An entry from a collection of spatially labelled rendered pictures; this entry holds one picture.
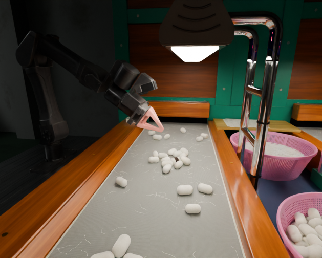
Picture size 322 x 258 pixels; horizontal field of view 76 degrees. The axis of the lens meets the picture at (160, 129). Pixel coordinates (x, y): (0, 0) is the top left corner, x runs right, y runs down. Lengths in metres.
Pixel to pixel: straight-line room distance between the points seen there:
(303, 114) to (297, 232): 0.71
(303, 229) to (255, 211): 0.09
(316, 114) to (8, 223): 1.10
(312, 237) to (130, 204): 0.33
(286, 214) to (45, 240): 0.43
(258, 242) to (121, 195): 0.28
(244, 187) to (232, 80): 0.64
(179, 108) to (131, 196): 0.59
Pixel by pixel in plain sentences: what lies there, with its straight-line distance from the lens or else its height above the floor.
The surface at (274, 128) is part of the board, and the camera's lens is 0.97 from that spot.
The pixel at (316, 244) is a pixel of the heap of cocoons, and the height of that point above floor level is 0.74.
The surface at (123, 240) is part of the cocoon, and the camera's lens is 0.37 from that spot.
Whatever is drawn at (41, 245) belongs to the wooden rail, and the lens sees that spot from 0.41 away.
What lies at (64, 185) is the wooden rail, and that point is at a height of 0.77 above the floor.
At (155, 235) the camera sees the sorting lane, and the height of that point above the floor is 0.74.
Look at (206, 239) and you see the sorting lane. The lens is 0.40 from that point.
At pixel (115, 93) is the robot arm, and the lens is 0.63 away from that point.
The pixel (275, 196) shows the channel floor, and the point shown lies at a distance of 0.68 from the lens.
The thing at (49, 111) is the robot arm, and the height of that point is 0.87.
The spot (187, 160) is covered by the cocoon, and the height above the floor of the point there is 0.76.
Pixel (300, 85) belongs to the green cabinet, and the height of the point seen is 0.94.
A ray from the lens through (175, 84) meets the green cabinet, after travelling 1.04.
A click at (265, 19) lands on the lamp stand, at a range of 0.49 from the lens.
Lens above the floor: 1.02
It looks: 17 degrees down
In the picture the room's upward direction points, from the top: straight up
